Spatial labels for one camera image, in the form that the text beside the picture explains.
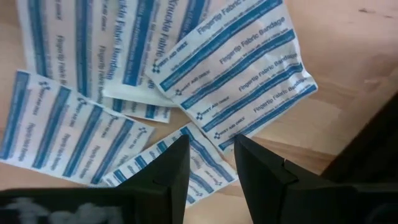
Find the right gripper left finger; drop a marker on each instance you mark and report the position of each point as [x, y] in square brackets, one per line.
[168, 186]

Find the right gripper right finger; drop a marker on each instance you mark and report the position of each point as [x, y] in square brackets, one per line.
[264, 186]

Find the fingertip fabric bandage pack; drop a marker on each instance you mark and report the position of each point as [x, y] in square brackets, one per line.
[62, 37]
[236, 77]
[205, 161]
[68, 133]

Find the knuckle fabric bandage pack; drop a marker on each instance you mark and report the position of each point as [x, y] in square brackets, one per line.
[133, 46]

